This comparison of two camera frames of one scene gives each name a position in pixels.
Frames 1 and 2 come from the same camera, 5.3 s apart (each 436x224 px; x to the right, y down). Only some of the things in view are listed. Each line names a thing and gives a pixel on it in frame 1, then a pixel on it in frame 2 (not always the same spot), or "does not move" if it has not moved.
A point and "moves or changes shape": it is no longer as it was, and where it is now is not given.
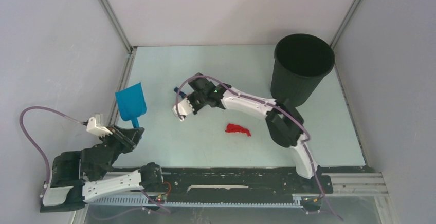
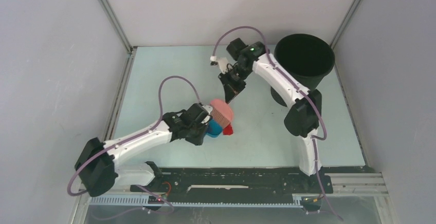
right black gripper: x=190 y=98 -> x=232 y=89
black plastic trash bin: x=301 y=61 does not move
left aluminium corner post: x=109 y=12 does not move
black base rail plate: x=237 y=183 does not move
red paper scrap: x=234 y=128 moves or changes shape
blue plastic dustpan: x=131 y=104 -> x=214 y=129
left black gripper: x=129 y=137 -> x=198 y=141
